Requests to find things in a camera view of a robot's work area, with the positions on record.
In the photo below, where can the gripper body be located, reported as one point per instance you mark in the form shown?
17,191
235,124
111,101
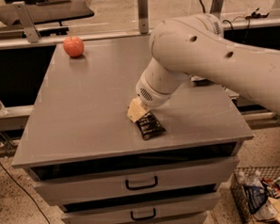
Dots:
149,95

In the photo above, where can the black rxbar chocolate bar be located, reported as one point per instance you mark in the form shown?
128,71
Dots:
149,126

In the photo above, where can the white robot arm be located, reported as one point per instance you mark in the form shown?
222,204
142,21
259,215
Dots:
195,46

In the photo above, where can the red apple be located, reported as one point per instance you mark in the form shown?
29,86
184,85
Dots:
73,46

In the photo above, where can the blue chip bag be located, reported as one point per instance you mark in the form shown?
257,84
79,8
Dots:
197,79

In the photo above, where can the grey drawer cabinet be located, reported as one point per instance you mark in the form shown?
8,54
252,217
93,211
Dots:
80,147

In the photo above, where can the plastic bottle in basket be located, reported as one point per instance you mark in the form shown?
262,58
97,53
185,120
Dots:
253,179

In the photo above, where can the blue snack bag in basket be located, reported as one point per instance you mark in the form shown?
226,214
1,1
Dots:
256,197

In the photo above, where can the red snack bag in basket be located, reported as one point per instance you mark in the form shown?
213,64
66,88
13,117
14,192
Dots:
272,189

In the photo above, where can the tan snack bag in basket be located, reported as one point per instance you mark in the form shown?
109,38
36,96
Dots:
270,211

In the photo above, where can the top drawer black handle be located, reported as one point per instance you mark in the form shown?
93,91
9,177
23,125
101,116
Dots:
141,185

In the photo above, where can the drawer black handle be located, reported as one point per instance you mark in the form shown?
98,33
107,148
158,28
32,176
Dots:
143,215
141,185

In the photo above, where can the middle drawer black handle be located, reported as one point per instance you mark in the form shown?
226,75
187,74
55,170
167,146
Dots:
143,215

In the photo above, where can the middle metal bracket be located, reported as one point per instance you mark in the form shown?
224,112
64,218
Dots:
142,10

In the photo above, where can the metal bracket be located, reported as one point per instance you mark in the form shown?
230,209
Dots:
26,21
142,10
216,7

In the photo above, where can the right metal bracket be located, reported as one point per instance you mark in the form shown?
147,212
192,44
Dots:
216,7

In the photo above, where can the wire basket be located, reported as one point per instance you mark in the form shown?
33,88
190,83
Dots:
239,195

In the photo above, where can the left metal bracket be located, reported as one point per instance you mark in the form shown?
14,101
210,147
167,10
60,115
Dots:
26,21

